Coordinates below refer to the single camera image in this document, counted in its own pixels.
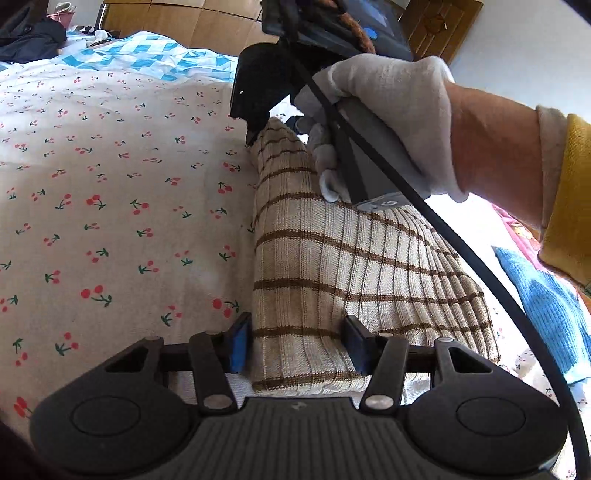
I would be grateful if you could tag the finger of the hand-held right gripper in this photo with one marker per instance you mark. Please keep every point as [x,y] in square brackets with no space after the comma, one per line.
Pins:
[256,131]

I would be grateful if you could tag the person's right hand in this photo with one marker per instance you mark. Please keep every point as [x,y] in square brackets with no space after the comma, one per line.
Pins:
[397,92]

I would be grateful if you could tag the pink patterned cloth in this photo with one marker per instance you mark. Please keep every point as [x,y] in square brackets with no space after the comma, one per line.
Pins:
[517,226]

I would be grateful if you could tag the pink basket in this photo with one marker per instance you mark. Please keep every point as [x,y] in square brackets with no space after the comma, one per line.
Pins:
[62,10]

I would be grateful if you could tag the blue knit garment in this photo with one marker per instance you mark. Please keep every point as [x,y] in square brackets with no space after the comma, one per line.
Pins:
[554,304]

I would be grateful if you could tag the white cherry print bed sheet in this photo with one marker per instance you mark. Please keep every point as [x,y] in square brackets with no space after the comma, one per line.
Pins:
[115,184]

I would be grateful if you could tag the wooden wardrobe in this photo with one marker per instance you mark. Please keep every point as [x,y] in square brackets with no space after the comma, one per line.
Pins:
[198,23]

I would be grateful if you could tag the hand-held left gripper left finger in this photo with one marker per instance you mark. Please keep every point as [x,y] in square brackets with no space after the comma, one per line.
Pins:
[238,344]

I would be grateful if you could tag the dark jacket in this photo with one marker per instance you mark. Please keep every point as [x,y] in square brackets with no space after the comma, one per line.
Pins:
[27,34]

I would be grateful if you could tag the wooden door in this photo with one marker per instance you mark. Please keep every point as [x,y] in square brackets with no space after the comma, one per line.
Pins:
[438,27]

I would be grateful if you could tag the blue white patterned blanket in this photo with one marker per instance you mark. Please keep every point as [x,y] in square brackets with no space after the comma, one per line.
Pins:
[138,55]

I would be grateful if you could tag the beige brown-striped knit sweater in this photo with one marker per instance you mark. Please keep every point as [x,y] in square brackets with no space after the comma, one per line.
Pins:
[323,258]

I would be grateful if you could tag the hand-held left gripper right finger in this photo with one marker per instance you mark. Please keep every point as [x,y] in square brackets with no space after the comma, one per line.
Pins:
[353,344]

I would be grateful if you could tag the person's right forearm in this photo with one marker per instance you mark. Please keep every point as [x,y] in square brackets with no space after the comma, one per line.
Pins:
[498,147]

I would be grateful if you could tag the small white object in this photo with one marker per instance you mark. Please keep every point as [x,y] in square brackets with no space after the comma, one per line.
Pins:
[98,35]

